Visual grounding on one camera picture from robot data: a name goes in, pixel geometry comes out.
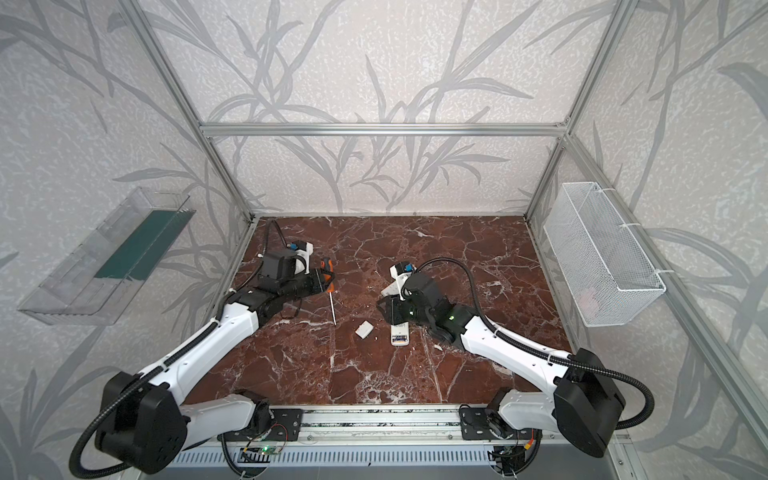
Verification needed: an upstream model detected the orange handled screwdriver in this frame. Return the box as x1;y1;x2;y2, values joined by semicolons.
321;257;337;325

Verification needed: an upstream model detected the white remote being unloaded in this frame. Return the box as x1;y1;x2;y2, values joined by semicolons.
390;322;410;347

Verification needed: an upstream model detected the white battery cover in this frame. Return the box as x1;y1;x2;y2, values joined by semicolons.
355;321;374;339

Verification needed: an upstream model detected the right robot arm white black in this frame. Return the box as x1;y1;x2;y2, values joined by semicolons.
377;272;626;458

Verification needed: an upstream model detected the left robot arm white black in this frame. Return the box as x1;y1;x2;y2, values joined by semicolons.
69;268;335;479

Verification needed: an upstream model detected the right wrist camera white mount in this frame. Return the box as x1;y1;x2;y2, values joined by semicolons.
381;261;416;300

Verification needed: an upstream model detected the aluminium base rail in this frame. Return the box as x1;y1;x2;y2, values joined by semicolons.
122;403;631;448

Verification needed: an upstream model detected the aluminium horizontal frame bar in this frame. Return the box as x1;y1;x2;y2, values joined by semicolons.
200;123;566;137

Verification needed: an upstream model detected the small circuit board with wires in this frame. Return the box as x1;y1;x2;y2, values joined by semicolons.
239;443;285;463

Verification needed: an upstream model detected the clear plastic wall tray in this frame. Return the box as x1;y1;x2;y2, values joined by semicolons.
19;187;196;326

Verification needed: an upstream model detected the white wire mesh basket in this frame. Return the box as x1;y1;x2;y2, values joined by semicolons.
544;182;666;327

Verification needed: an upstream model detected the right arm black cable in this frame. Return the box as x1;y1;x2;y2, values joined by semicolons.
410;256;655;431

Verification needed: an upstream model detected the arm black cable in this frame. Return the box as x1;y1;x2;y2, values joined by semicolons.
410;256;655;431
67;219;289;480

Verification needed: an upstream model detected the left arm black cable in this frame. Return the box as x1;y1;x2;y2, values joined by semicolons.
67;219;289;480

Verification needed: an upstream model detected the aluminium frame post left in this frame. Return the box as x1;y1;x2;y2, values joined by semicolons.
119;0;254;222

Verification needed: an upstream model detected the aluminium frame post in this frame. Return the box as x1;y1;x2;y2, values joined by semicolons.
119;0;254;222
524;0;638;224

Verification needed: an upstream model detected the aluminium frame post right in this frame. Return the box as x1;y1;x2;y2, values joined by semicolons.
524;0;638;224

